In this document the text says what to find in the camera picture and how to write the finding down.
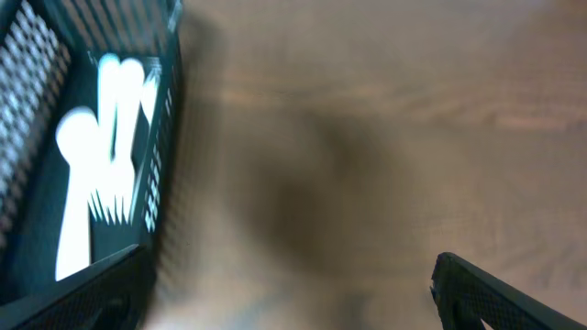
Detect white plastic fork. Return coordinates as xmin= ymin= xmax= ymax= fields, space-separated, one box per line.
xmin=130 ymin=71 xmax=161 ymax=223

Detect pink-white plastic spoon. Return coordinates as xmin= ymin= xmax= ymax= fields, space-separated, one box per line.
xmin=55 ymin=106 xmax=98 ymax=281

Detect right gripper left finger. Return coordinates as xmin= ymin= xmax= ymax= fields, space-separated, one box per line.
xmin=1 ymin=245 xmax=156 ymax=329

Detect dark green plastic basket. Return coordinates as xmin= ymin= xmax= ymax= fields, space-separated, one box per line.
xmin=1 ymin=1 xmax=183 ymax=303

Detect pink plastic fork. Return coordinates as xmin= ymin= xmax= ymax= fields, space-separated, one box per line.
xmin=111 ymin=58 xmax=144 ymax=224

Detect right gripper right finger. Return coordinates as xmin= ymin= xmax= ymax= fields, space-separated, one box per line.
xmin=430 ymin=252 xmax=582 ymax=330

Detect pale blue plastic fork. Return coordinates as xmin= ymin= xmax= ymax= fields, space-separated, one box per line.
xmin=93 ymin=53 xmax=120 ymax=224

